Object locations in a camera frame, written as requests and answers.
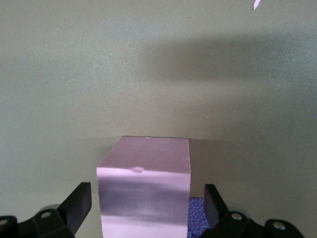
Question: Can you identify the brown table cover sheet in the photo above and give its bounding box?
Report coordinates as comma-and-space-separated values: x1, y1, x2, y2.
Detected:
0, 0, 317, 238

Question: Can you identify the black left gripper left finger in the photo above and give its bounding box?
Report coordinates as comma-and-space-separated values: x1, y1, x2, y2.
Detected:
0, 182, 92, 238

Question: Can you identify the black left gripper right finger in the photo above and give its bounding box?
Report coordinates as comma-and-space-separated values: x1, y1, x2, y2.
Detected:
199, 183, 304, 238

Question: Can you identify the pink foam cube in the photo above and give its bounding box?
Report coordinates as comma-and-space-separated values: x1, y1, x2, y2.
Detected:
96, 135, 192, 238

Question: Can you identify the purple foam cube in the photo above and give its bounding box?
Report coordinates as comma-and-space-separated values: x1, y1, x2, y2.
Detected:
187, 196, 211, 238

